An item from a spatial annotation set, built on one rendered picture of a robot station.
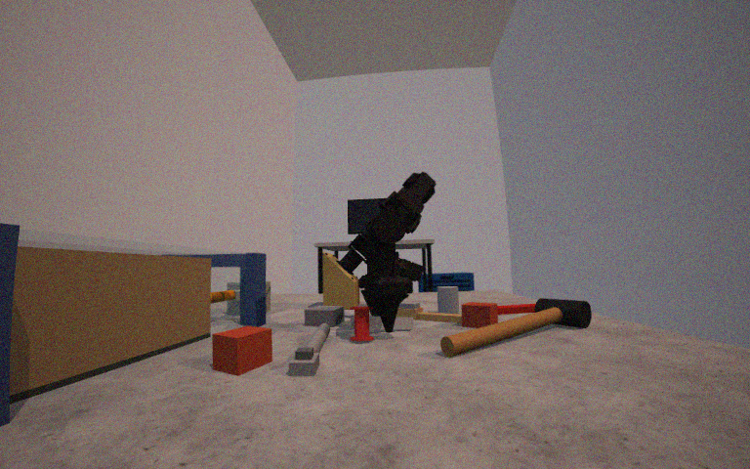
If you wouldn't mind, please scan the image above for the black-headed mallet with wooden handle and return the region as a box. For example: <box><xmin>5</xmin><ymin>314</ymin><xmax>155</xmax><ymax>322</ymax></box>
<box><xmin>440</xmin><ymin>298</ymin><xmax>592</xmax><ymax>357</ymax></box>

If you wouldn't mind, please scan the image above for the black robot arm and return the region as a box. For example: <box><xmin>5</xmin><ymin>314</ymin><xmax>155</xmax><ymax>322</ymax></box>
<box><xmin>336</xmin><ymin>171</ymin><xmax>436</xmax><ymax>282</ymax></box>

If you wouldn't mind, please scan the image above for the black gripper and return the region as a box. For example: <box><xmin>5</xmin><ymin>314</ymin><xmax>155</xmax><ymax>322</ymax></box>
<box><xmin>358</xmin><ymin>247</ymin><xmax>413</xmax><ymax>333</ymax></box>

